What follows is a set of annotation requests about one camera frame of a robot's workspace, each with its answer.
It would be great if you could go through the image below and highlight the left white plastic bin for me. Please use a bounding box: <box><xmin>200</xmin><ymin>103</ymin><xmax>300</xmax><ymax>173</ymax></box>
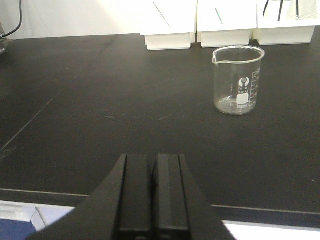
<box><xmin>140</xmin><ymin>0</ymin><xmax>198</xmax><ymax>51</ymax></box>

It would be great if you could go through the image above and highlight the black cable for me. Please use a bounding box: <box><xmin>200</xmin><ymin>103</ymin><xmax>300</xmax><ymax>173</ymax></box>
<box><xmin>0</xmin><ymin>0</ymin><xmax>24</xmax><ymax>39</ymax></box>

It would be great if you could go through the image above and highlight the white plastic bin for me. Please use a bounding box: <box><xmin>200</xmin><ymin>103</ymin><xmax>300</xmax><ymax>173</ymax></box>
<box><xmin>252</xmin><ymin>0</ymin><xmax>320</xmax><ymax>45</ymax></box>
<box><xmin>140</xmin><ymin>0</ymin><xmax>198</xmax><ymax>51</ymax></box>
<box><xmin>197</xmin><ymin>0</ymin><xmax>257</xmax><ymax>48</ymax></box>

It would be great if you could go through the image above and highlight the white paper sheet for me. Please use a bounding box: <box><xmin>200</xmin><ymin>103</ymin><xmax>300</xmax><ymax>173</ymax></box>
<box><xmin>222</xmin><ymin>220</ymin><xmax>320</xmax><ymax>240</ymax></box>

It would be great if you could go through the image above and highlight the empty 250ml glass beaker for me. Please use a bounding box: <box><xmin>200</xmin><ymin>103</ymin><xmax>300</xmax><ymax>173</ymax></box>
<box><xmin>212</xmin><ymin>45</ymin><xmax>265</xmax><ymax>116</ymax></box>

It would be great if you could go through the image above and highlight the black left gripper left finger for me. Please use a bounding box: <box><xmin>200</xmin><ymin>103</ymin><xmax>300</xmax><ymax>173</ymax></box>
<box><xmin>24</xmin><ymin>153</ymin><xmax>152</xmax><ymax>240</ymax></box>

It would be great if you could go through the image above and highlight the right white plastic bin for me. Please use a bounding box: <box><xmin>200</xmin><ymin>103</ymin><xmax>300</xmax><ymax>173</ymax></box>
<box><xmin>252</xmin><ymin>0</ymin><xmax>320</xmax><ymax>45</ymax></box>

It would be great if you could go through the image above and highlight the blue and white box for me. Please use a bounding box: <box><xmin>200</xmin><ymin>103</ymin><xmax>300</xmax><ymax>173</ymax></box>
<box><xmin>0</xmin><ymin>200</ymin><xmax>74</xmax><ymax>240</ymax></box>

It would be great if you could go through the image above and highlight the middle white plastic bin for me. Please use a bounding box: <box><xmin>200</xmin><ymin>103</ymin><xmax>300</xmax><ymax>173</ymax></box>
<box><xmin>197</xmin><ymin>0</ymin><xmax>257</xmax><ymax>48</ymax></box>

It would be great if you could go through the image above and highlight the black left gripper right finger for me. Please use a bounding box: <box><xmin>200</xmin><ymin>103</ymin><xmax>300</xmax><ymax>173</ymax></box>
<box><xmin>150</xmin><ymin>153</ymin><xmax>238</xmax><ymax>240</ymax></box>

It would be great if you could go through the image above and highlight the red stirring rod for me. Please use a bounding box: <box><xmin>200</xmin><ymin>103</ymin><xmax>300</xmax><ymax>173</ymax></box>
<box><xmin>152</xmin><ymin>0</ymin><xmax>171</xmax><ymax>28</ymax></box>

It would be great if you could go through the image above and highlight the black wire tripod stand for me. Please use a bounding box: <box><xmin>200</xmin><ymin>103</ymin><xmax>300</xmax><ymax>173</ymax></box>
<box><xmin>262</xmin><ymin>0</ymin><xmax>301</xmax><ymax>22</ymax></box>

